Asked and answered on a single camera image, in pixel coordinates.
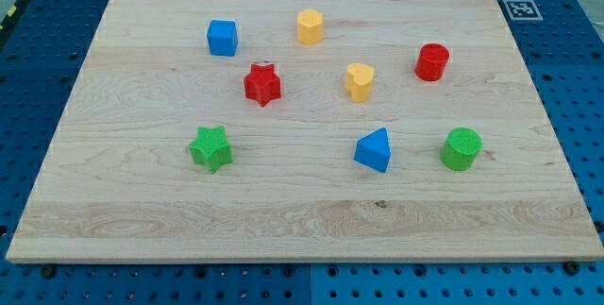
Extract red cylinder block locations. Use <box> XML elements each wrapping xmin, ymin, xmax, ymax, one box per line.
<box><xmin>414</xmin><ymin>43</ymin><xmax>449</xmax><ymax>82</ymax></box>

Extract green star block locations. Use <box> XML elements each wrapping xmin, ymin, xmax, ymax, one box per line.
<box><xmin>188</xmin><ymin>126</ymin><xmax>233</xmax><ymax>174</ymax></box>

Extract wooden board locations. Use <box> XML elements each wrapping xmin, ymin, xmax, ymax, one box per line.
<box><xmin>7</xmin><ymin>0</ymin><xmax>603</xmax><ymax>263</ymax></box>

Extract white fiducial marker tag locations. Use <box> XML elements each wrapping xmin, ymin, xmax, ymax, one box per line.
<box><xmin>502</xmin><ymin>0</ymin><xmax>543</xmax><ymax>21</ymax></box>

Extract yellow heart block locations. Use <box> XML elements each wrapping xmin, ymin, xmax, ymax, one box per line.
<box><xmin>344</xmin><ymin>63</ymin><xmax>375</xmax><ymax>103</ymax></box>

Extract blue triangle block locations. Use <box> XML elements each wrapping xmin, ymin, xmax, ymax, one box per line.
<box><xmin>354</xmin><ymin>127</ymin><xmax>391</xmax><ymax>173</ymax></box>

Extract blue cube block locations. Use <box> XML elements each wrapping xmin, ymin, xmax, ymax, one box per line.
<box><xmin>207</xmin><ymin>20</ymin><xmax>238</xmax><ymax>57</ymax></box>

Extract green cylinder block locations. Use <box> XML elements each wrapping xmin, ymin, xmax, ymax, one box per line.
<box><xmin>440</xmin><ymin>127</ymin><xmax>482</xmax><ymax>171</ymax></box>

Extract yellow hexagon block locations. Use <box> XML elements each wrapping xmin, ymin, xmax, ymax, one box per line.
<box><xmin>297</xmin><ymin>8</ymin><xmax>323</xmax><ymax>45</ymax></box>

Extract yellow black hazard tape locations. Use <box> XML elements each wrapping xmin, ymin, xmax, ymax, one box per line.
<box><xmin>1</xmin><ymin>0</ymin><xmax>31</xmax><ymax>30</ymax></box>

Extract red star block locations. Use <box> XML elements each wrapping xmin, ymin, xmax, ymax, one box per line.
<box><xmin>243</xmin><ymin>63</ymin><xmax>282</xmax><ymax>107</ymax></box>

